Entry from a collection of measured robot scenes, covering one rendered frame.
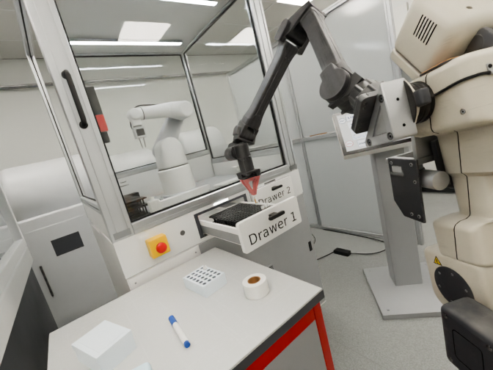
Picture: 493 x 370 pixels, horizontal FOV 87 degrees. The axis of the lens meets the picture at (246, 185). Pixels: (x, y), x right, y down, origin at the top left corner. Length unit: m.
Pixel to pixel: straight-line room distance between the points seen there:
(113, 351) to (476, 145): 0.89
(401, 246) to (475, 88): 1.41
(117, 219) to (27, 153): 3.26
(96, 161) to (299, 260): 1.16
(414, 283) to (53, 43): 2.16
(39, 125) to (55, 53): 3.21
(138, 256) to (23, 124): 3.40
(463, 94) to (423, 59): 0.14
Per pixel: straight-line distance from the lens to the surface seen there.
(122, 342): 0.78
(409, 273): 2.01
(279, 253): 1.48
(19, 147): 4.26
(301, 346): 0.79
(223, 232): 1.00
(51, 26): 1.16
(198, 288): 0.87
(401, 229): 1.86
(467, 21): 0.67
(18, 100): 4.37
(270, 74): 1.00
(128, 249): 1.09
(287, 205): 1.00
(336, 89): 0.67
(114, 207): 1.05
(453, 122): 0.62
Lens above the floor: 1.19
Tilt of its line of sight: 10 degrees down
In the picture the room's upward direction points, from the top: 14 degrees counter-clockwise
